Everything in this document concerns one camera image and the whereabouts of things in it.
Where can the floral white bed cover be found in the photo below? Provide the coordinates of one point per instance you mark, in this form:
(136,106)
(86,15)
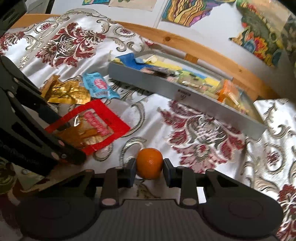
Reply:
(191,139)

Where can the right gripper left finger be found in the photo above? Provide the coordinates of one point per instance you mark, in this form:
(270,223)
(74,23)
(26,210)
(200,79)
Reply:
(114,179)

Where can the light blue snack packet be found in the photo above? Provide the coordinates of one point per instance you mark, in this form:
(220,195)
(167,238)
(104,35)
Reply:
(97,86)

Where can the swirly sky drawing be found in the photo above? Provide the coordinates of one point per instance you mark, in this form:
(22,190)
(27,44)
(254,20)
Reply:
(188,12)

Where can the orange tangerine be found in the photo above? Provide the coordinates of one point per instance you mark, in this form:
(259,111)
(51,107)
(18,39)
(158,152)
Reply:
(149,163)

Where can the red snack packet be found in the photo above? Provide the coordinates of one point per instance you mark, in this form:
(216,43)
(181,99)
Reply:
(89,127)

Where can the clear bag of clothes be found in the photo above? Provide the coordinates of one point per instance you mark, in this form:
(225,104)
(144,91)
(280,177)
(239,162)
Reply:
(288,32)

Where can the grey shallow tray box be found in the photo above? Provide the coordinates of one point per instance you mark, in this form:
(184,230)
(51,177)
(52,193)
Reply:
(253,127)

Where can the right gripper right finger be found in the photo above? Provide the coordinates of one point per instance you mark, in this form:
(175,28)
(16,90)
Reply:
(183,178)

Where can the orange snack packet in tray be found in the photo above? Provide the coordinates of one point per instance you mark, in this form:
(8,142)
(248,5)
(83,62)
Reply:
(228,93)

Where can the orange haired girl drawing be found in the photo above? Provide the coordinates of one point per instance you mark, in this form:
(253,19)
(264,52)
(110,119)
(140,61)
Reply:
(88,2)

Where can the gold foil snack packet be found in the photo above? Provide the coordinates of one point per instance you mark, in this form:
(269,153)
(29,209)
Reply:
(71,91)

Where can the blond child drawing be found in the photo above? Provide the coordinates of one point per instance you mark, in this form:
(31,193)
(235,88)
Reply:
(147,5)

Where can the colourful flowers drawing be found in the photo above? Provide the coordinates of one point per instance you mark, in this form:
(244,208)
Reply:
(258,37)

